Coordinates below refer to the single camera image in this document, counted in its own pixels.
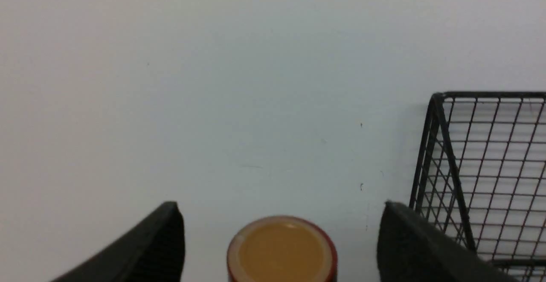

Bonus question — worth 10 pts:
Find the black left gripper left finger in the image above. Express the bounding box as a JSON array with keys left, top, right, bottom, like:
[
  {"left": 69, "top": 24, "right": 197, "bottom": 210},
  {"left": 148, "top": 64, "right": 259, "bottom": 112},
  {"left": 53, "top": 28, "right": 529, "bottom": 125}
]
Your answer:
[{"left": 56, "top": 201, "right": 186, "bottom": 282}]

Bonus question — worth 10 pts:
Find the soy sauce bottle red label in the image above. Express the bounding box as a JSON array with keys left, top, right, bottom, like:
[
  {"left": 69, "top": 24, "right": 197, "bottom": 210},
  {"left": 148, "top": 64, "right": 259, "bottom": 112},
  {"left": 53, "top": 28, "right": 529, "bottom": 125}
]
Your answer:
[{"left": 226, "top": 215, "right": 339, "bottom": 282}]

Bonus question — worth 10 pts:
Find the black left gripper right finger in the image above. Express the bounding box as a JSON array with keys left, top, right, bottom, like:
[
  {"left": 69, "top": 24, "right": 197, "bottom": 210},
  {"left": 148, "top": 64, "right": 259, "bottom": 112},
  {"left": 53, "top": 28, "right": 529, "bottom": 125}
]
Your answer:
[{"left": 377, "top": 201, "right": 514, "bottom": 282}]

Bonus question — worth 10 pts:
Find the black wire mesh shelf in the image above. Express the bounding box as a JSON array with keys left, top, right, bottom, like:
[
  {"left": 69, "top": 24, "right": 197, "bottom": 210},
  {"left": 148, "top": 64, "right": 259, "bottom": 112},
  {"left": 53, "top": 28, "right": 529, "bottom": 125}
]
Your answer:
[{"left": 409, "top": 91, "right": 546, "bottom": 282}]

